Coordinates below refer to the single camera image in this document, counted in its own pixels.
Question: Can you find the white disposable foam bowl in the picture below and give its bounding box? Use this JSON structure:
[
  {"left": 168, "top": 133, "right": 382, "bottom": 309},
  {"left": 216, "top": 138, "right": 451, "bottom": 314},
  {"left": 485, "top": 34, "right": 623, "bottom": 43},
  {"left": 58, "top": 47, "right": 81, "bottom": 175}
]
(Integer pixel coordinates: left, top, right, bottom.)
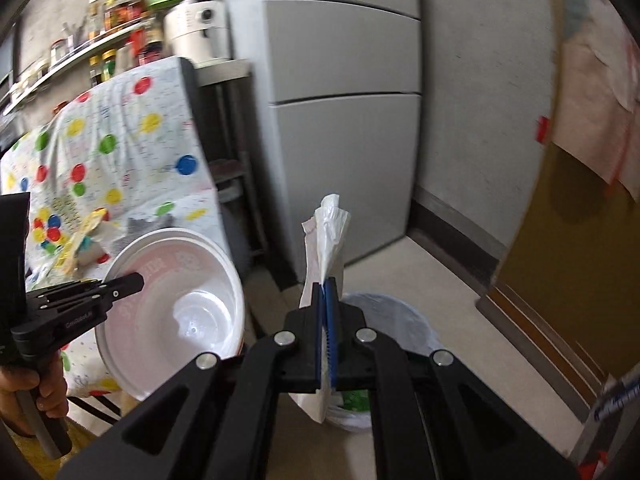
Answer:
[{"left": 94, "top": 228, "right": 246, "bottom": 401}]

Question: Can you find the white paper wrapper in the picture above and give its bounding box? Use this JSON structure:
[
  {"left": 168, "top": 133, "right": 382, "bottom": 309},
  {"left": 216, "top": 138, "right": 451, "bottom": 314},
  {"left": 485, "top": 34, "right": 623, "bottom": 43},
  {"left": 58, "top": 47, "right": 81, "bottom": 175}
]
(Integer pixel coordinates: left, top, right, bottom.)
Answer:
[{"left": 291, "top": 194, "right": 350, "bottom": 424}]

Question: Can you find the yellow sausage snack wrapper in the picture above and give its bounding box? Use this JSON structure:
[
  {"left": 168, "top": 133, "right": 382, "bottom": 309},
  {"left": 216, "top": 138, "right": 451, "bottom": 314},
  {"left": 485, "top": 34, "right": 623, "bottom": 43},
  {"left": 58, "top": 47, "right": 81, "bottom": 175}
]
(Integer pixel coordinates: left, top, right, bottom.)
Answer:
[{"left": 53, "top": 207, "right": 108, "bottom": 275}]

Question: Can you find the trash bin with plastic liner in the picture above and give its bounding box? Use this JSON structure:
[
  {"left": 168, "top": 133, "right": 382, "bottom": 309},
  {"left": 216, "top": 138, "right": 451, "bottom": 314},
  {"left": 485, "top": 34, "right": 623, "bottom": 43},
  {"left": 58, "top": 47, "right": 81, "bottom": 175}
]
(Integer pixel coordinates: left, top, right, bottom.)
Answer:
[{"left": 326, "top": 292, "right": 442, "bottom": 432}]

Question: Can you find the person's left hand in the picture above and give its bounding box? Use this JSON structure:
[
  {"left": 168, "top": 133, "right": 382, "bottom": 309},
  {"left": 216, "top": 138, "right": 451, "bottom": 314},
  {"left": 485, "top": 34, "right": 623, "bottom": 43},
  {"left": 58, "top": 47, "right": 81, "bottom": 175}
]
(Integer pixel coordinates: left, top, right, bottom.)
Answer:
[{"left": 0, "top": 351, "right": 68, "bottom": 437}]

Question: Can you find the polka dot plastic cover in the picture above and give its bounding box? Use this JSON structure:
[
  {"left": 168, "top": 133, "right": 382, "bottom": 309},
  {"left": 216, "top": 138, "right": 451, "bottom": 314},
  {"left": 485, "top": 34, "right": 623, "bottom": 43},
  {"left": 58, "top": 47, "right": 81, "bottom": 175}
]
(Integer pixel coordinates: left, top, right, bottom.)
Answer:
[{"left": 1, "top": 58, "right": 232, "bottom": 394}]

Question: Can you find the blue white tube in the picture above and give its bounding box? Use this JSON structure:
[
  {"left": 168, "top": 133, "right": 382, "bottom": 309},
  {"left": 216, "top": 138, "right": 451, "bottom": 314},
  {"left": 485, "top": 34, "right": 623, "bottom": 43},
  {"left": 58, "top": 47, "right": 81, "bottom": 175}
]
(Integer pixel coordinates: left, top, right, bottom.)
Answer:
[{"left": 593, "top": 376, "right": 640, "bottom": 422}]

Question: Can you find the brown wooden door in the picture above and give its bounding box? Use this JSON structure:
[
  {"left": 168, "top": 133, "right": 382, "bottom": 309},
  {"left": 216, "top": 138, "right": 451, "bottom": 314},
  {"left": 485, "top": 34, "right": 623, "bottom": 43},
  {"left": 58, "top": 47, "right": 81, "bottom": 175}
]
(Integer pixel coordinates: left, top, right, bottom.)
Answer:
[{"left": 477, "top": 0, "right": 639, "bottom": 419}]

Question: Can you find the white air fryer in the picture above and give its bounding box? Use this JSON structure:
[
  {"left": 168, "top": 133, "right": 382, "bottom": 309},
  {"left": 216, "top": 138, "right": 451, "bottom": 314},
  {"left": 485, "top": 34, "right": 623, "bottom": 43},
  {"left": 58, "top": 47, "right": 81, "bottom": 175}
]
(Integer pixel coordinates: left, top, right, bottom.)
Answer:
[{"left": 164, "top": 0, "right": 231, "bottom": 66}]

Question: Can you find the grey refrigerator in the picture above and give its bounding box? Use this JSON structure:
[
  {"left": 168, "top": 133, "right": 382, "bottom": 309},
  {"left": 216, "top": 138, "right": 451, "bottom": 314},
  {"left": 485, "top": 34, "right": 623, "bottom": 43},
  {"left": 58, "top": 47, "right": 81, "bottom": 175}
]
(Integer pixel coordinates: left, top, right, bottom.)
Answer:
[{"left": 226, "top": 0, "right": 422, "bottom": 278}]

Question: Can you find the metal wall shelf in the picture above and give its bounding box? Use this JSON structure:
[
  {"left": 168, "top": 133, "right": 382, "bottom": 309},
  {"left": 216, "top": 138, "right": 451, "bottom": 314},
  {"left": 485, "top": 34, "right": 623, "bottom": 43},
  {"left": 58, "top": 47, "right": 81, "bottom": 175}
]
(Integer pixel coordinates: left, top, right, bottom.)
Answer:
[{"left": 1, "top": 15, "right": 152, "bottom": 116}]

